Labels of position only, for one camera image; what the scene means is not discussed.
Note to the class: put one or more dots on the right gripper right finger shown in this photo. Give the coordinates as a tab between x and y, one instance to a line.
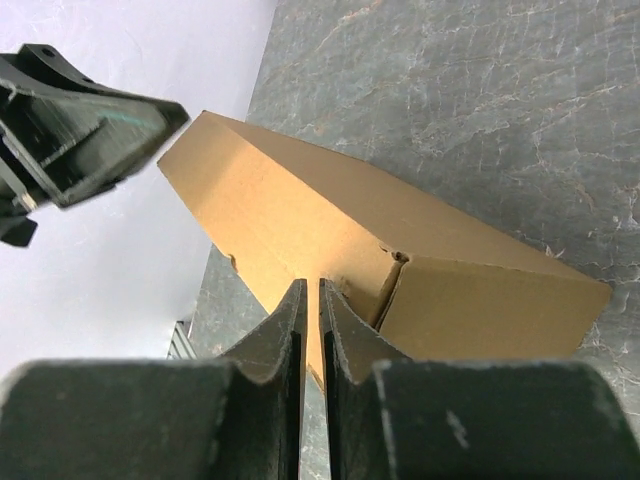
393	417

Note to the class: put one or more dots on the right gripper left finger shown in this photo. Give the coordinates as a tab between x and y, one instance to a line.
236	416

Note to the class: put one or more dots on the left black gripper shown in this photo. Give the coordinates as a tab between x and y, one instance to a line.
66	138

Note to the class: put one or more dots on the brown cardboard box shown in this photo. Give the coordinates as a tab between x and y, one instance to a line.
435	282

